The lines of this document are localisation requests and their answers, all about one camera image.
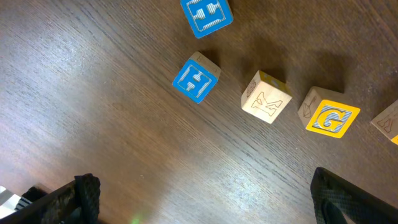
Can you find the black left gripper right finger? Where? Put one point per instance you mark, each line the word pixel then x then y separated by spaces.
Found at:
pixel 335 199

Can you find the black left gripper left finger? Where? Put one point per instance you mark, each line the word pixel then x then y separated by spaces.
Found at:
pixel 75 202

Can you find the yellow letter G block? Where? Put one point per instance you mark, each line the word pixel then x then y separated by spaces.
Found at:
pixel 327 112

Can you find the yellow framed wooden block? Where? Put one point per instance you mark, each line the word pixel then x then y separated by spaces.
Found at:
pixel 386 122

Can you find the plain wooden K block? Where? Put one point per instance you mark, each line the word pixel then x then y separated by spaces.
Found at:
pixel 265 97

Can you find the blue letter H block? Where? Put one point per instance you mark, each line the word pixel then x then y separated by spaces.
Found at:
pixel 197 77

